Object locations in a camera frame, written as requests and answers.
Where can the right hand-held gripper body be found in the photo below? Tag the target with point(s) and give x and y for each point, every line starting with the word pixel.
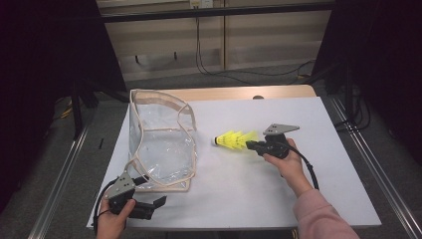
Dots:
pixel 275 147

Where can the person's right hand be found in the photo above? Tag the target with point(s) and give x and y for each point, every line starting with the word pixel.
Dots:
pixel 293 166

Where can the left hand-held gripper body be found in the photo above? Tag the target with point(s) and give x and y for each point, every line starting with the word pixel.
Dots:
pixel 122 189

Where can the metal floor rail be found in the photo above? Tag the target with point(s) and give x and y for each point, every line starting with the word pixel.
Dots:
pixel 375 165
pixel 54 195

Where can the white power outlet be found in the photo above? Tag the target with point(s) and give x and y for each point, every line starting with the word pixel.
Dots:
pixel 201 3

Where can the dark round table grommet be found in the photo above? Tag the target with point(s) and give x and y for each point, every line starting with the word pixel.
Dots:
pixel 258 97

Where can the white table cover sheet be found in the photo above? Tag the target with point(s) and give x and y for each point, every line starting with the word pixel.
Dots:
pixel 338 149

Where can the clear plastic bag beige trim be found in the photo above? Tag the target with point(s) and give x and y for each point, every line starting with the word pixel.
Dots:
pixel 152 149

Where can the black horizontal bar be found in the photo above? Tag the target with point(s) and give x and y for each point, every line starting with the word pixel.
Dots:
pixel 215 12

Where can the black curtain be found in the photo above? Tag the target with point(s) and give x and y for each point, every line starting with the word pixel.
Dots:
pixel 391 49
pixel 40 66

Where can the small black floor item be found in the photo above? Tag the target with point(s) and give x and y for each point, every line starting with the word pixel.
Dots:
pixel 101 143

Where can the person's left hand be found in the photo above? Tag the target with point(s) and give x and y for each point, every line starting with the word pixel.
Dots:
pixel 110 227

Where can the black stand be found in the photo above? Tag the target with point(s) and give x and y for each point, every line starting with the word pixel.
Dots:
pixel 77 113

